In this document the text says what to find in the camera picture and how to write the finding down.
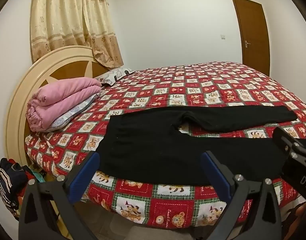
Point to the red checkered printed bedspread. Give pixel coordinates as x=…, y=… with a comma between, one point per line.
x=205, y=87

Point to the cream wooden headboard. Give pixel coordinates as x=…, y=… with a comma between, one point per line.
x=20, y=87

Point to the folded floral quilt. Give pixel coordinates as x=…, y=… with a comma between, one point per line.
x=68, y=116

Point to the folded pink quilt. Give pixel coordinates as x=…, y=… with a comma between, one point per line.
x=55, y=97

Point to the patterned pillow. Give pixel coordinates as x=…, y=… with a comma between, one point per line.
x=113, y=75

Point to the black pants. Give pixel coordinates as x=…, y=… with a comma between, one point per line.
x=155, y=142

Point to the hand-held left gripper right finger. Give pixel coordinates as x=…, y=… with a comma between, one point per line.
x=215, y=172

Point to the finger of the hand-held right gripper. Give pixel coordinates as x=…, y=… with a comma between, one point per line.
x=286, y=142

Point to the pile of dark striped clothes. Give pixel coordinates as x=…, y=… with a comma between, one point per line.
x=10, y=182

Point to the brown wooden door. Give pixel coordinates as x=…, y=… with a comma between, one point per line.
x=252, y=30

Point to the beige floral curtain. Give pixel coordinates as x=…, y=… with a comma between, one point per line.
x=68, y=17

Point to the teal cloth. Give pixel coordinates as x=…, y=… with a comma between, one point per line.
x=38, y=177

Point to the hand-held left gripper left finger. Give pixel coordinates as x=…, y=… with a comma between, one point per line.
x=86, y=171

